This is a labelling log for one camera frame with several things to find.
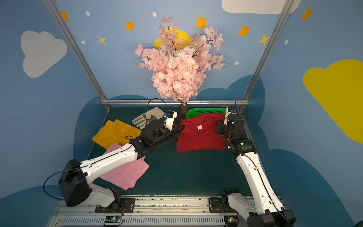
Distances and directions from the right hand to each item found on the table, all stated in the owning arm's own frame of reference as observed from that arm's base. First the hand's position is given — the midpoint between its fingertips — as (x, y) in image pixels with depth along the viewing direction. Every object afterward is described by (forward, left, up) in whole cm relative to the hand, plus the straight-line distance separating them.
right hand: (223, 119), depth 76 cm
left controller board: (-46, +56, -30) cm, 78 cm away
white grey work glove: (+19, +57, -28) cm, 66 cm away
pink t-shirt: (-25, +55, -27) cm, 66 cm away
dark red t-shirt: (-6, +14, -5) cm, 16 cm away
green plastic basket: (+25, +15, -21) cm, 36 cm away
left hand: (-5, +21, +1) cm, 22 cm away
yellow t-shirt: (+6, +74, -27) cm, 79 cm away
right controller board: (-43, -6, -32) cm, 54 cm away
